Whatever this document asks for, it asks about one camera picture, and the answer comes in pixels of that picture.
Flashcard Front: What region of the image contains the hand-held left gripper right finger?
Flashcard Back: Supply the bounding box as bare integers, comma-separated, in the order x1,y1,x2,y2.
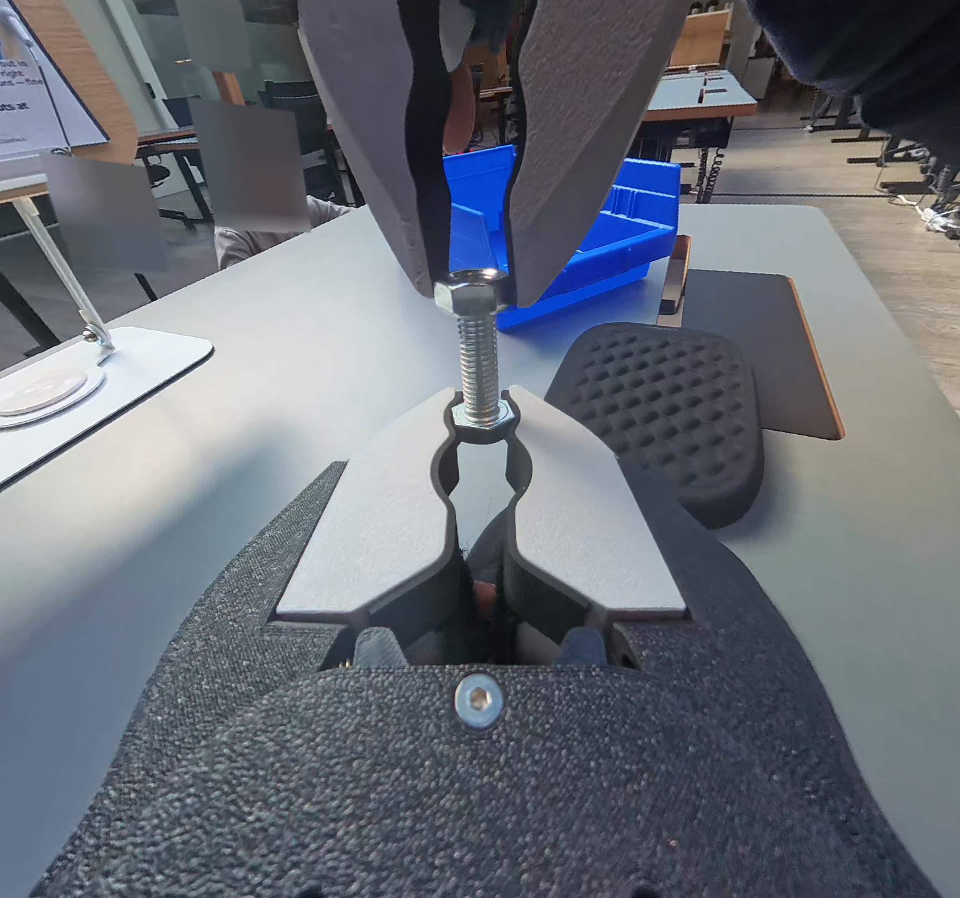
504,386,691,640

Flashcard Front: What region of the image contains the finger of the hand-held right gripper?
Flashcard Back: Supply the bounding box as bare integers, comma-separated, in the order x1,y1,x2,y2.
508,0,689,307
288,0,453,298

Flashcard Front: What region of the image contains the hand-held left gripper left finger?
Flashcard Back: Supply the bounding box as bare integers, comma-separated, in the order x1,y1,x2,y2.
271,387,460,625

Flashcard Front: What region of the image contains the silver hex nut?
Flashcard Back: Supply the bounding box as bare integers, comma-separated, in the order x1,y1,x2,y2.
448,397,520,445

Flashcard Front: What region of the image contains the blue plastic bin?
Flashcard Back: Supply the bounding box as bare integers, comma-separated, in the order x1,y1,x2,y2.
441,144,681,331

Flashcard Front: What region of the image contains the silver hex bolt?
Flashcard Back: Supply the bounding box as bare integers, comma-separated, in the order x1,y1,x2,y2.
433,268,505,423

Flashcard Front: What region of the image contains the person's right forearm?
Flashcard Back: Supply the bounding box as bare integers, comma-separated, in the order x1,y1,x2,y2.
678,0,960,164

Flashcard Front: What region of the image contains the person's right hand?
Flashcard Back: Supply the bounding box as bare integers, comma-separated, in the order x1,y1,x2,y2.
441,64,483,158

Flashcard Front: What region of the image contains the wooden cabinet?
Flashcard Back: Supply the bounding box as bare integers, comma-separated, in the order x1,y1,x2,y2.
667,9,732,70

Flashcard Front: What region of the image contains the grey desk with wooden edge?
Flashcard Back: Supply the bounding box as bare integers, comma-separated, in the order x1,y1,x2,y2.
645,69,759,123

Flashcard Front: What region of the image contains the black honeycomb wrist pad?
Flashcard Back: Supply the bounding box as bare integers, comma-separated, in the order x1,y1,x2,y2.
543,322,766,532

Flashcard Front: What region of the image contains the white document stand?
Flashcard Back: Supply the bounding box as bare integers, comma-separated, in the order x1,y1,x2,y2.
0,197,216,488

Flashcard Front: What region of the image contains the wooden display board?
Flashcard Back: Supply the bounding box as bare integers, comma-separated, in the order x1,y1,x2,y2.
0,0,138,164

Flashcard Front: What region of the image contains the dark desk cable flap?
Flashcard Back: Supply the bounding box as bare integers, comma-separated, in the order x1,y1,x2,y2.
656,234,846,440

